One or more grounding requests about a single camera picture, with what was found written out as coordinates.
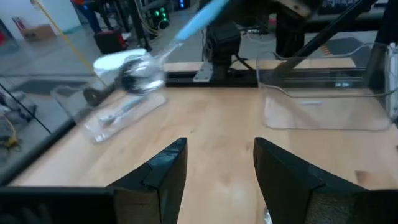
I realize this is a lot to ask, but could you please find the cardboard box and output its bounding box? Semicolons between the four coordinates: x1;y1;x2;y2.
21;24;57;42

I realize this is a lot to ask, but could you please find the white trash can with bag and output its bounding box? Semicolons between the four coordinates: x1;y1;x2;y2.
92;48;149;77

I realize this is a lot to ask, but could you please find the clear plastic bin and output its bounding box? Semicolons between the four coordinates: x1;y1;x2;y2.
256;42;398;132
50;46;169;144

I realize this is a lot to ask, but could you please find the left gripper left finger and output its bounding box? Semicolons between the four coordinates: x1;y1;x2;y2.
107;138;188;224

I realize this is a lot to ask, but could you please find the yellow hanging cable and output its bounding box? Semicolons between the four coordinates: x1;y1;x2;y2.
30;0;109;88

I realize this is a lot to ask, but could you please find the grey metal mounting plate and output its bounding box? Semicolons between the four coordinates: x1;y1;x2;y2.
192;61;215;83

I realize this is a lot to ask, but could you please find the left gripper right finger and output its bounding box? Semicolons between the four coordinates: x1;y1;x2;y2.
253;137;358;224

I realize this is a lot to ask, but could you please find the computer with green lights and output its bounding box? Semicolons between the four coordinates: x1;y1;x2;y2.
149;5;171;30

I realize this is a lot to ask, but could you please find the person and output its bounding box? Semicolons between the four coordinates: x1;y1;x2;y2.
70;0;103;34

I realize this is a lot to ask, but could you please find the red and black toolbox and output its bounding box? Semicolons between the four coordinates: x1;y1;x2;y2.
93;28;129;54

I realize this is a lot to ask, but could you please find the black mat with hazard stripes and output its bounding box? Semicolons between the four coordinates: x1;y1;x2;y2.
320;36;374;57

